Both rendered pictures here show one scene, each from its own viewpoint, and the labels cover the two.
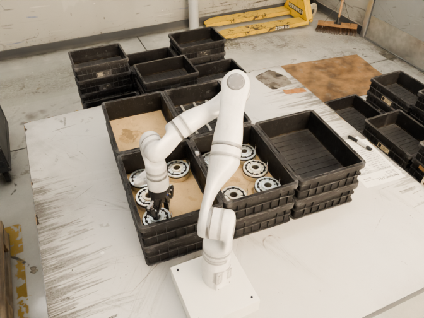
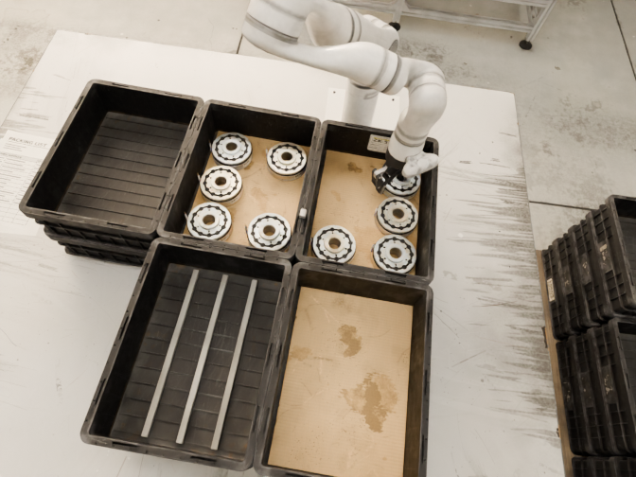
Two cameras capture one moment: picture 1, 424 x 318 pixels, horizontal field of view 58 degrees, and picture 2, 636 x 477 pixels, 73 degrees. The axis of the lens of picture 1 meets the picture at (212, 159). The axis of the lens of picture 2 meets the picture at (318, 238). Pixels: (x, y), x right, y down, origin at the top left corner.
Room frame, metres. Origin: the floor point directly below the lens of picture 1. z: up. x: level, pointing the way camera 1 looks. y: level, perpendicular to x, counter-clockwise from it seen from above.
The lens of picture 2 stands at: (1.58, 0.28, 1.76)
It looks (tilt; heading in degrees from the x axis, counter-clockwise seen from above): 63 degrees down; 202
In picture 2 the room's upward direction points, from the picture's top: 9 degrees clockwise
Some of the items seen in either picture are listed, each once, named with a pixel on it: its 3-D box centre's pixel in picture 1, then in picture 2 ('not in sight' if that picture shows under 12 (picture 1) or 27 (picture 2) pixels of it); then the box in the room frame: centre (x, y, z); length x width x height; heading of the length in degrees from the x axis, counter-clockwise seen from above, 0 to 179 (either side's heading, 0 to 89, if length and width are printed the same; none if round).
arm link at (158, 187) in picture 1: (153, 176); (413, 146); (0.93, 0.20, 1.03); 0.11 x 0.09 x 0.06; 59
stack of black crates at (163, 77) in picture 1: (168, 95); not in sight; (2.48, 0.33, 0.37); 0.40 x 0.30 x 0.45; 114
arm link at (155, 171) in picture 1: (153, 154); (420, 111); (0.92, 0.19, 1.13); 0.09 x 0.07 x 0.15; 28
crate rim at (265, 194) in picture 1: (240, 161); (246, 174); (1.13, -0.11, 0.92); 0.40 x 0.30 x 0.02; 21
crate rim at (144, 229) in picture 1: (166, 180); (372, 196); (1.02, 0.17, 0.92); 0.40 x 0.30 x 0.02; 21
